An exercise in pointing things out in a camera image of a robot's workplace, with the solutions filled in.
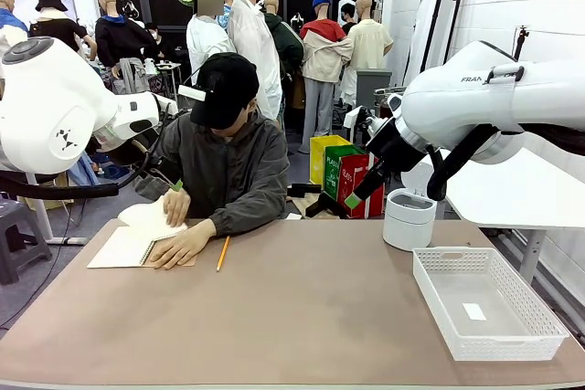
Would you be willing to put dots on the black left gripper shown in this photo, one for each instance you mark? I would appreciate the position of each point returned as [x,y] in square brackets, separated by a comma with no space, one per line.
[137,150]

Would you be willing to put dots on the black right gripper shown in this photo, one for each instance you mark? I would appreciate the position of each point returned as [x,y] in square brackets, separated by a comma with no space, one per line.
[395,148]

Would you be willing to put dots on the spiral notebook brown cover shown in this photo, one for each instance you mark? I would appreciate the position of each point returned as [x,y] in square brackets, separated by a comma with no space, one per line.
[123,248]

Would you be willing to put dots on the yellow pencil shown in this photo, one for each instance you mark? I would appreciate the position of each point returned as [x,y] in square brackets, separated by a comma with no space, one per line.
[223,253]

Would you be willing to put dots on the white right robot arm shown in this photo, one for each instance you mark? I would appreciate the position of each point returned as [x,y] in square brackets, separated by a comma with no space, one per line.
[466,107]

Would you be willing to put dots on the person's left forearm grey sleeve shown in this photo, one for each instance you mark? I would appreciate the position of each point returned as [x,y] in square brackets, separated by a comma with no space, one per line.
[247,221]

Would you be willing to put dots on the person's right forearm grey sleeve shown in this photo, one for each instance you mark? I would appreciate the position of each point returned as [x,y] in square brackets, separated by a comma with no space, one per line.
[151,186]

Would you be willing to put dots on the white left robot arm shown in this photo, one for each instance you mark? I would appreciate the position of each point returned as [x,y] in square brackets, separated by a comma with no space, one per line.
[45,102]

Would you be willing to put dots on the person's right hand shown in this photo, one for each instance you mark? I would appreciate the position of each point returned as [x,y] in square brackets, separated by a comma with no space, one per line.
[177,207]

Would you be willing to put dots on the person's left hand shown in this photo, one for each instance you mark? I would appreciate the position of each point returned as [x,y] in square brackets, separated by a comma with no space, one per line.
[183,248]

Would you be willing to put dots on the coloured storage boxes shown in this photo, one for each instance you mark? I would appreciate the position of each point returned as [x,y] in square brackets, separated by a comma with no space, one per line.
[375,207]
[317,157]

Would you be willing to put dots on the green recycling bag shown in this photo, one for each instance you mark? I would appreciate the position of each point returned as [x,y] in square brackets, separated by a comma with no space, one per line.
[331,171]

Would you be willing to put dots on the black floor stand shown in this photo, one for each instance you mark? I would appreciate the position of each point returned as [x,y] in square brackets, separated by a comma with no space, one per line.
[326,205]

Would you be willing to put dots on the white round lidded trash bin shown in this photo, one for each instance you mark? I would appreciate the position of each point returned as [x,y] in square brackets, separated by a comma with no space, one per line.
[409,225]

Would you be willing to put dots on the person in grey jacket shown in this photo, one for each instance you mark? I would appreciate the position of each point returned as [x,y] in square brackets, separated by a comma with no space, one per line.
[228,166]

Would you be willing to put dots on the black bar block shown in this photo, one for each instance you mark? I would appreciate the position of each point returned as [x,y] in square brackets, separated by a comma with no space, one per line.
[304,189]

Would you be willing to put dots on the stacked metal trays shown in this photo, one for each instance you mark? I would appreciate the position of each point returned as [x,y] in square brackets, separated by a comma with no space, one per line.
[388,91]

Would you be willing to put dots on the grey cabinet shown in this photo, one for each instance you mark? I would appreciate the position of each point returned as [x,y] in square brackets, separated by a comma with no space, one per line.
[372,84]

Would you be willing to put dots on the black baseball cap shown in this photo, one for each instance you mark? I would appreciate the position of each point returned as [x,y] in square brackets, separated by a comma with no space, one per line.
[228,88]

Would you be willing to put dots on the hanging grey garment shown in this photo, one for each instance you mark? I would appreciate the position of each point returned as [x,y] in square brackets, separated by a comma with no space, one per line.
[135,75]

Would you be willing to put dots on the large white side table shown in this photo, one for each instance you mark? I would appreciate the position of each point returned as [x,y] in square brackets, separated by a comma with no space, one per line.
[503,198]

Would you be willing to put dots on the mannequin red beige jacket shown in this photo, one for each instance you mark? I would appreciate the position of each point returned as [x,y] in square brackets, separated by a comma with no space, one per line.
[324,52]

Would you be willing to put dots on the bald mannequin cream shirt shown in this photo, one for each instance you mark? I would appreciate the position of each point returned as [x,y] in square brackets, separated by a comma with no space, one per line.
[370,43]

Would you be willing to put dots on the masked background person in black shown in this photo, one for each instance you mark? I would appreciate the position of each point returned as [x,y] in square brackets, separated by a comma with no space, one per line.
[153,36]

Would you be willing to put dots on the mannequin white shirt blurred face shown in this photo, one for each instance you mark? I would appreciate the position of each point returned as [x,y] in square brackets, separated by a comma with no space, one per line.
[205,38]

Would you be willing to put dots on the bald mannequin black hoodie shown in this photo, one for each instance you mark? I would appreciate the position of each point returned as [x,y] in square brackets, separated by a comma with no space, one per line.
[119,38]

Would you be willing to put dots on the tall brown-haired mannequin white shirt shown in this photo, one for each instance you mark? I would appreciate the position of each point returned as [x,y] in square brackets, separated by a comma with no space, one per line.
[258,43]

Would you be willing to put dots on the mannequin dark green jacket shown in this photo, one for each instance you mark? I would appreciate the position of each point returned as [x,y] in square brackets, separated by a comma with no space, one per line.
[288,43]

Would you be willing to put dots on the grey plastic stool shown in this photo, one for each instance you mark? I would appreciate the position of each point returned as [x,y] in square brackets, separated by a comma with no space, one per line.
[18,239]

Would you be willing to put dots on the small white rectangular label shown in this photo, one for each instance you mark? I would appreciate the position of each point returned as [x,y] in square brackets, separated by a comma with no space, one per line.
[474,311]

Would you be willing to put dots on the mannequin black top cream collar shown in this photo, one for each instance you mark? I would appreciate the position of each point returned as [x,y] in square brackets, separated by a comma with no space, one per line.
[55,29]

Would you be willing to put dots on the white perforated plastic basket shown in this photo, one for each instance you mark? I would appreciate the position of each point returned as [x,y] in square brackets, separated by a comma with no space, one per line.
[493,330]

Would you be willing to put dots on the black tripod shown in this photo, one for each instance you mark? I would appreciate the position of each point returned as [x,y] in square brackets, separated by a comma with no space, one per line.
[521,43]

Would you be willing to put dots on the mannequin blue white top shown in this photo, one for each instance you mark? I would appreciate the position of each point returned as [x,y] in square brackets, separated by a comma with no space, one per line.
[9,29]

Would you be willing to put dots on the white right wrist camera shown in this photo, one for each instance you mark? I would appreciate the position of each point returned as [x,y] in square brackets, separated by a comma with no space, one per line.
[352,116]

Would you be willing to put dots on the white desk frame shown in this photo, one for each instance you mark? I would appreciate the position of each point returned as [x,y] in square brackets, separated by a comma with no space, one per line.
[39,212]

